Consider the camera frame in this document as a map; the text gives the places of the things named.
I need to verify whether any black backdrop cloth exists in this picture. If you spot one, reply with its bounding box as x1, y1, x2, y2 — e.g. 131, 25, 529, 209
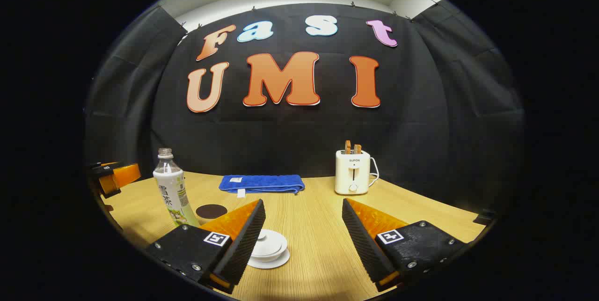
84, 0, 527, 208

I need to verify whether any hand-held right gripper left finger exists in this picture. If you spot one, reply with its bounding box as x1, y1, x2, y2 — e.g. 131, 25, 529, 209
146, 199, 266, 294

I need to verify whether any white teacup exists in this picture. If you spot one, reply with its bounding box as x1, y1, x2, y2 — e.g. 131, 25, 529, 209
250, 232, 289, 263

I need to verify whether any white teacup lid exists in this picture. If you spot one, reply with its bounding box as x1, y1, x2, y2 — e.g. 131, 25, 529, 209
252, 229, 283, 258

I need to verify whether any dark round coaster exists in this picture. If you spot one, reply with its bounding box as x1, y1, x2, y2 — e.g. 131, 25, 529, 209
195, 204, 228, 225

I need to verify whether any white saucer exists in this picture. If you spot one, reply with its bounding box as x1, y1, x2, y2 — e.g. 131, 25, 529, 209
247, 245, 291, 270

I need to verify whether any cream toaster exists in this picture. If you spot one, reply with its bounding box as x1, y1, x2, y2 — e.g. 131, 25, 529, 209
334, 149, 372, 196

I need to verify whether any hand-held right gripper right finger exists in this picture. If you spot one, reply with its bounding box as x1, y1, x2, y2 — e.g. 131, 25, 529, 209
342, 198, 468, 293

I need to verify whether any blue folded towel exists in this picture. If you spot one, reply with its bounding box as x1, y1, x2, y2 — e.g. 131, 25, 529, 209
219, 175, 306, 198

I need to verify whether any clear water bottle white label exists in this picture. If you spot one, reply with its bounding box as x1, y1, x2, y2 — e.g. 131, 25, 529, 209
153, 148, 200, 228

